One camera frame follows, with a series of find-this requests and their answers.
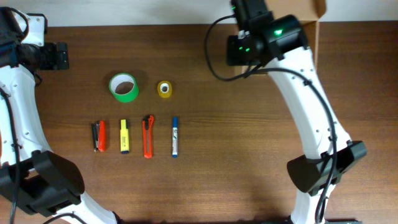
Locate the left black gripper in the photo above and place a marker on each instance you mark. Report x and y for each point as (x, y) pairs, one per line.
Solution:
(51, 62)

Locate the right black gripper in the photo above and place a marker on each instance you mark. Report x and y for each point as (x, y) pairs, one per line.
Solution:
(232, 58)

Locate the brown cardboard box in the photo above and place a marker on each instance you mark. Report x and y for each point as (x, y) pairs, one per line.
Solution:
(314, 15)

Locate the green tape roll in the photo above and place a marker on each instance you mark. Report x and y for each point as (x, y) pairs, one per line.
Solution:
(124, 88)

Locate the red black stapler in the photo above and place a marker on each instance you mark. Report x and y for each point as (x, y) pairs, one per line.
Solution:
(98, 130)

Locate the small yellow tape roll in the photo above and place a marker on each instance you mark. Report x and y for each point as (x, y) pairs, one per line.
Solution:
(164, 89)

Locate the yellow highlighter pen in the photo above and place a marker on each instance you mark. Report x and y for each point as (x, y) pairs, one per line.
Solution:
(124, 137)

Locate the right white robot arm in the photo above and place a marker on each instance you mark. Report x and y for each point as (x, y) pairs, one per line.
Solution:
(328, 150)

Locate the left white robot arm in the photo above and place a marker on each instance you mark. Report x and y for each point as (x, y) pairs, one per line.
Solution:
(34, 178)

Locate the blue white marker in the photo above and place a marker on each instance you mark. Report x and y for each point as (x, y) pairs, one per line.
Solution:
(175, 138)

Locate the orange utility knife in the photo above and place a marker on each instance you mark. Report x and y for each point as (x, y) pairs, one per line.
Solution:
(147, 125)

